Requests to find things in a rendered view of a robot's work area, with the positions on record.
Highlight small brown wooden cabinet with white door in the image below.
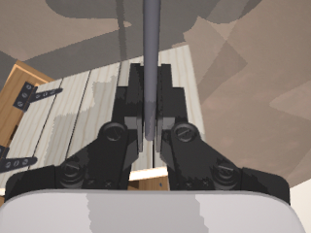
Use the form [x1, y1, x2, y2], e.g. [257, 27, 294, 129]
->
[0, 45, 207, 207]

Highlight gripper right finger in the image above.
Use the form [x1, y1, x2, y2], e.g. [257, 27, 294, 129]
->
[155, 64, 291, 205]

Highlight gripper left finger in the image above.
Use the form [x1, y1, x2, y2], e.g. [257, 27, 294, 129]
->
[4, 63, 144, 203]

